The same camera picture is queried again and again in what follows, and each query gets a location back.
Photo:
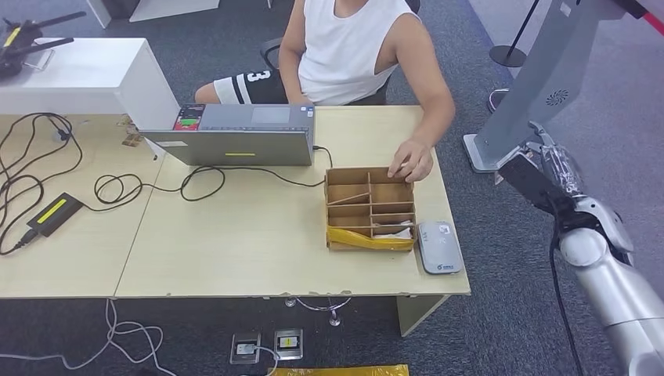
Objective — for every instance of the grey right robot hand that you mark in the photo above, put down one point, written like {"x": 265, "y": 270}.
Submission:
{"x": 544, "y": 176}

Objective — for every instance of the person's left hand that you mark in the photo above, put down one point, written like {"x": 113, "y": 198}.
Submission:
{"x": 412, "y": 161}

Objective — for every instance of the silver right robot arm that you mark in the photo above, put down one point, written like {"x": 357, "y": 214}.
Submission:
{"x": 622, "y": 301}

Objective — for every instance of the white room key card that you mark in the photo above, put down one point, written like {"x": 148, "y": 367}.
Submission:
{"x": 394, "y": 224}
{"x": 394, "y": 235}

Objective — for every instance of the grey card reader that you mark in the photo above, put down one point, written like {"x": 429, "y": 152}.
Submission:
{"x": 440, "y": 249}

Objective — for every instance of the person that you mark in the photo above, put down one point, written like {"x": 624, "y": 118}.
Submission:
{"x": 347, "y": 52}

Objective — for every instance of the cardboard organizer box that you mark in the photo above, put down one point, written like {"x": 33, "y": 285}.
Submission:
{"x": 347, "y": 213}

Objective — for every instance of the grey kiosk stand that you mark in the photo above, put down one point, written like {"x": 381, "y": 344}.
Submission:
{"x": 550, "y": 62}

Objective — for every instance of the beige desk leg panel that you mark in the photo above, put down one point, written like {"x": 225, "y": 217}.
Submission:
{"x": 417, "y": 311}

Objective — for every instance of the grey laptop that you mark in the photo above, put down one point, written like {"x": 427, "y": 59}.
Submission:
{"x": 238, "y": 148}

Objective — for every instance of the red barrier belt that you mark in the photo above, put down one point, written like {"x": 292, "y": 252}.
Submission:
{"x": 652, "y": 23}

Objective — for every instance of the floor socket with yellow label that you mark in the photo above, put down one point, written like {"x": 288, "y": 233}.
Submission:
{"x": 288, "y": 343}

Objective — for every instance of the yellow plastic bag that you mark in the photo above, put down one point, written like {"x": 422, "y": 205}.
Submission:
{"x": 337, "y": 371}

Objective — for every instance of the floor socket with white plug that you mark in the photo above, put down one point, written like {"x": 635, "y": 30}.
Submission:
{"x": 245, "y": 348}

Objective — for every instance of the white furniture board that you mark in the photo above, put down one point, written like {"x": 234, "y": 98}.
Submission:
{"x": 174, "y": 8}

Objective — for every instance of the white cabinet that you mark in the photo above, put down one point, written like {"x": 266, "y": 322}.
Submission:
{"x": 88, "y": 78}

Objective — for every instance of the white furniture leg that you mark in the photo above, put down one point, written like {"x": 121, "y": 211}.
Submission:
{"x": 98, "y": 13}

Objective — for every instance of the small grey plug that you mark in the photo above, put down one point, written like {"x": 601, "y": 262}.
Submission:
{"x": 60, "y": 136}

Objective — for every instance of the black power adapter yellow label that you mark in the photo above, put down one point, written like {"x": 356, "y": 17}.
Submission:
{"x": 54, "y": 214}

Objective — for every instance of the clear plastic holder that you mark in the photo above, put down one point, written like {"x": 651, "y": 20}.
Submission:
{"x": 39, "y": 59}

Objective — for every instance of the black device with antennas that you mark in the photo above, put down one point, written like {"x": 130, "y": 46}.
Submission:
{"x": 18, "y": 41}

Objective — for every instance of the black stanchion post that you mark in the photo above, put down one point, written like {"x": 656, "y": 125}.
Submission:
{"x": 508, "y": 56}

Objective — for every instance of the chrome foot frame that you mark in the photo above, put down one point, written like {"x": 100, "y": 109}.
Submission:
{"x": 334, "y": 316}

